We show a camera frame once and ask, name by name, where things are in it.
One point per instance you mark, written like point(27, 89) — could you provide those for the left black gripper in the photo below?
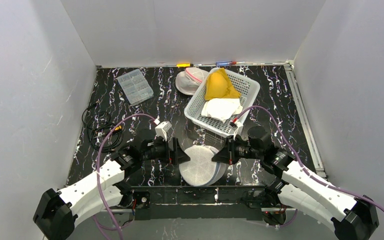
point(171, 151)

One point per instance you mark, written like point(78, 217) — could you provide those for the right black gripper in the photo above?
point(229, 153)

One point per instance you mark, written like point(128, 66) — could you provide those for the white mesh bag blue zipper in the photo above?
point(201, 171)

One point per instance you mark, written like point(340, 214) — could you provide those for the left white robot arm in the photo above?
point(60, 211)

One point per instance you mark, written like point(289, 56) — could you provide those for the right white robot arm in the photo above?
point(349, 217)

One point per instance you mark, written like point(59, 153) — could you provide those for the white bra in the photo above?
point(221, 109)

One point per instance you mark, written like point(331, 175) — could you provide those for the yellow bra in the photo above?
point(219, 86)

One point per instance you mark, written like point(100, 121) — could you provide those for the white mesh bag pink zipper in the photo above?
point(189, 80)

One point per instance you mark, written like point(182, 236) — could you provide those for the white plastic basket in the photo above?
point(248, 89)

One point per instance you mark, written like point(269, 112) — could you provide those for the clear plastic organizer box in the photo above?
point(135, 87)

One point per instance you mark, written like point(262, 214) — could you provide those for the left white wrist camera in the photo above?
point(162, 130)

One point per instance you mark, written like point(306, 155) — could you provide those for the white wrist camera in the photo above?
point(237, 126)
point(162, 130)

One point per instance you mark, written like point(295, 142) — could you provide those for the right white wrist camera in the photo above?
point(237, 126)

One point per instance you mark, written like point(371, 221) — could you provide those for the black base frame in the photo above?
point(251, 203)

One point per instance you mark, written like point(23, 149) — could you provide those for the aluminium side rail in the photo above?
point(314, 151)

